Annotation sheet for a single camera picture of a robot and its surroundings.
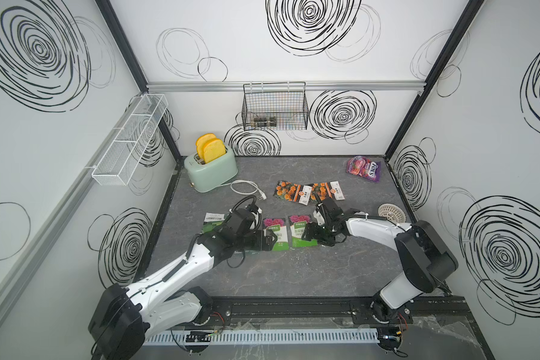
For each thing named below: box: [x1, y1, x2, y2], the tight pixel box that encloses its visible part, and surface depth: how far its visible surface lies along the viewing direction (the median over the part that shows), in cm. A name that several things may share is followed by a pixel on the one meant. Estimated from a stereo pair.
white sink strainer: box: [378, 203, 406, 224], surface depth 98 cm
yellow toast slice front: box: [195, 132, 226, 164], surface depth 98 cm
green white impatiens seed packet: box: [262, 217, 289, 252], surface depth 96 cm
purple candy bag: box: [345, 155, 382, 183], surface depth 114 cm
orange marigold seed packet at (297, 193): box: [273, 180, 313, 206], surface depth 107 cm
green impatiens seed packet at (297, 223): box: [288, 214, 318, 248], surface depth 95 cm
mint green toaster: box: [184, 147, 239, 193], surface depth 101 cm
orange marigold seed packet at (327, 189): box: [309, 180, 346, 203], surface depth 109 cm
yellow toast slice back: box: [195, 132, 217, 159], surface depth 98 cm
